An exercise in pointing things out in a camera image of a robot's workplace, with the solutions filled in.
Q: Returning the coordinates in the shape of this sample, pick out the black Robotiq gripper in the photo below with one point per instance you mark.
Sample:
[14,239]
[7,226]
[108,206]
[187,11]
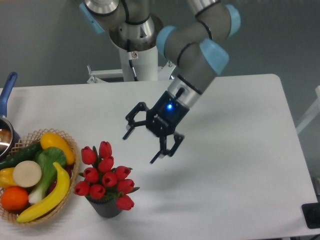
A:
[162,120]

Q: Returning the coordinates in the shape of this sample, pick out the red tulip bouquet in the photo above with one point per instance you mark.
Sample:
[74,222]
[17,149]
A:
[101,180]

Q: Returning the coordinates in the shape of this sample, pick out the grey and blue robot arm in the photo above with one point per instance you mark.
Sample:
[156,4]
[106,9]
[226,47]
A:
[195,50]

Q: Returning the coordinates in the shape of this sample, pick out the dark grey ribbed vase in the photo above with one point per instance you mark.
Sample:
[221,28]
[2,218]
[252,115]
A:
[106,208]

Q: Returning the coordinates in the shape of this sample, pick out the dark red fruit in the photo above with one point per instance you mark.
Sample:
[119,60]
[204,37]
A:
[69,169]

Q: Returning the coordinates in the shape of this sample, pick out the yellow banana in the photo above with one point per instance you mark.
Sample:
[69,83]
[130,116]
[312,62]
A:
[51,200]

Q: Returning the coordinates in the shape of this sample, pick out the green bok choy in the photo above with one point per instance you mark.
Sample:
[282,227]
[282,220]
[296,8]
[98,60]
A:
[45,160]

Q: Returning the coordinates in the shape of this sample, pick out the woven wicker basket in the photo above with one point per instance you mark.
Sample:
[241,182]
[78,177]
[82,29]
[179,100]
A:
[32,138]

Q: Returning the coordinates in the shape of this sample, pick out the green cucumber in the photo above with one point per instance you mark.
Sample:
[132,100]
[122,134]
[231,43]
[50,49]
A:
[25,154]

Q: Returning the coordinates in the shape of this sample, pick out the round beige bun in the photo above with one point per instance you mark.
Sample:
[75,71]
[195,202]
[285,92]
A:
[27,174]

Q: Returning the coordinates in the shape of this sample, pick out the yellow bell pepper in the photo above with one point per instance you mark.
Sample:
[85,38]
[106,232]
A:
[6,178]

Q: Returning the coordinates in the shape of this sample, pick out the orange fruit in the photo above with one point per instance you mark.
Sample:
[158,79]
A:
[14,198]

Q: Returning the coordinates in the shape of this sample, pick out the black device at edge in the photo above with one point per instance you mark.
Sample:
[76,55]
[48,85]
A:
[311,213]

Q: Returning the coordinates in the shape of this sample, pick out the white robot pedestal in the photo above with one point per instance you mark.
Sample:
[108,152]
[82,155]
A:
[136,44]

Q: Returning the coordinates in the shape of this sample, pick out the blue handled saucepan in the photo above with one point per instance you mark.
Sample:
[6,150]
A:
[8,135]

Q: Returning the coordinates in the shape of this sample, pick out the white frame at right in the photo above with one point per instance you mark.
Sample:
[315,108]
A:
[310,113]

